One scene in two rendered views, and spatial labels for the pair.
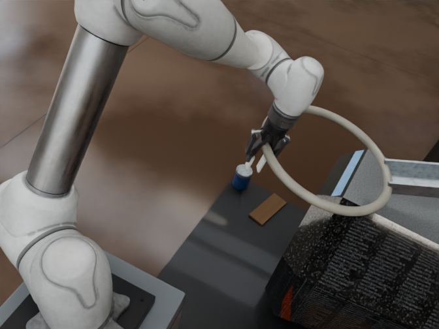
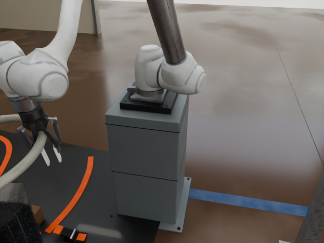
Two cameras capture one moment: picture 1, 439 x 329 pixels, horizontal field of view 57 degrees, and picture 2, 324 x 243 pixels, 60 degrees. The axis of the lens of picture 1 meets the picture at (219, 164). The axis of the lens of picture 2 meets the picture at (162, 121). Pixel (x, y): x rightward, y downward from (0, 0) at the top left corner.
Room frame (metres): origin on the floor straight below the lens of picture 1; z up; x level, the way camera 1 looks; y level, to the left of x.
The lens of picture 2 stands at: (1.79, 0.25, 1.56)
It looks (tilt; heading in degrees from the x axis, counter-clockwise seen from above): 33 degrees down; 177
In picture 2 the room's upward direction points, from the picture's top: straight up
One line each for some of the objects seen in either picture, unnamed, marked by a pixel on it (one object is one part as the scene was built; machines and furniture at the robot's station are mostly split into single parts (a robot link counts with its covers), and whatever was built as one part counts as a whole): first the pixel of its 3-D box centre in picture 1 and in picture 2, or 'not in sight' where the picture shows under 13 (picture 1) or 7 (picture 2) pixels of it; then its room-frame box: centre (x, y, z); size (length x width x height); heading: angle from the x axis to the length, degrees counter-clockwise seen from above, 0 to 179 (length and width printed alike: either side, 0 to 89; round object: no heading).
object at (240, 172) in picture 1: (242, 177); not in sight; (1.69, -0.15, 0.08); 0.10 x 0.10 x 0.13
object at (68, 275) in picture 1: (71, 279); (151, 66); (0.39, 0.26, 1.00); 0.18 x 0.16 x 0.22; 53
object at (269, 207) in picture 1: (268, 209); not in sight; (1.54, -0.34, 0.02); 0.25 x 0.10 x 0.01; 148
